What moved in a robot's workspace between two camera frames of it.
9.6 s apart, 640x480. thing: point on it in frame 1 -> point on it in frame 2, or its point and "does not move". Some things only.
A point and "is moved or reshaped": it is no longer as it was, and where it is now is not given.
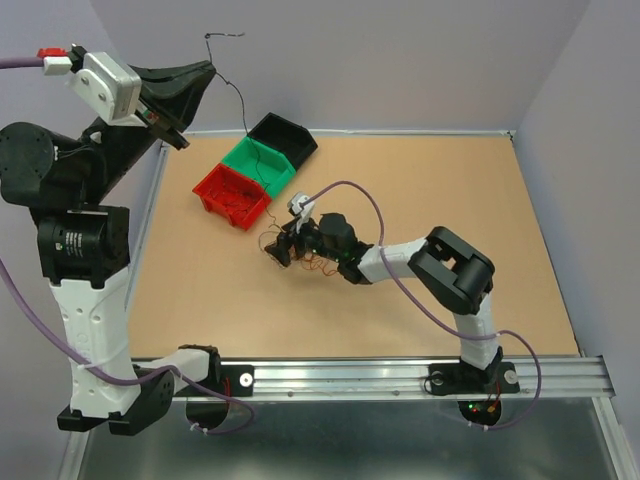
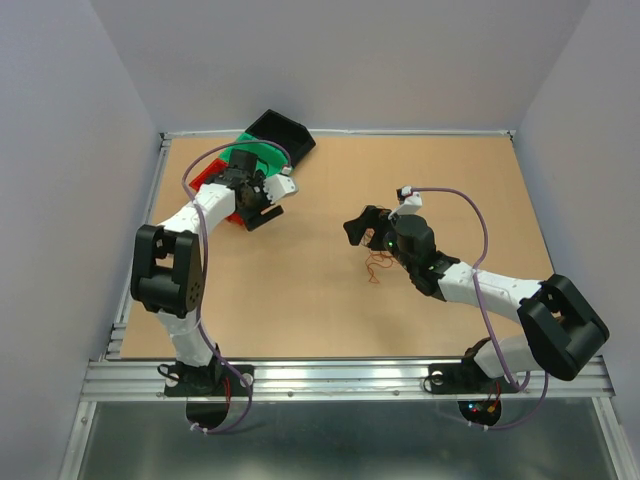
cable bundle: x=319 y=264 is moved or reshaped
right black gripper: x=280 y=249 -> x=371 y=217
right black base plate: x=462 y=379 does not move
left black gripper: x=172 y=94 -> x=253 y=222
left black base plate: x=235 y=380 does not move
